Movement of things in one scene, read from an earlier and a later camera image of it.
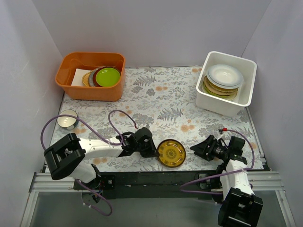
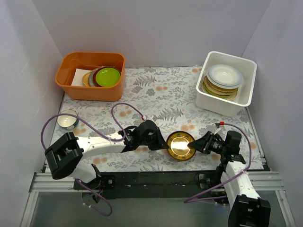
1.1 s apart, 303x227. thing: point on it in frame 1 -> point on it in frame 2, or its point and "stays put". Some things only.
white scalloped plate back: (226, 79) stays put
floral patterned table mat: (163, 100) stays put
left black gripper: (147, 148) -> (153, 140)
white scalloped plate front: (227, 76) stays put
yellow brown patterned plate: (172, 153) -> (178, 149)
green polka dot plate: (213, 93) stays put
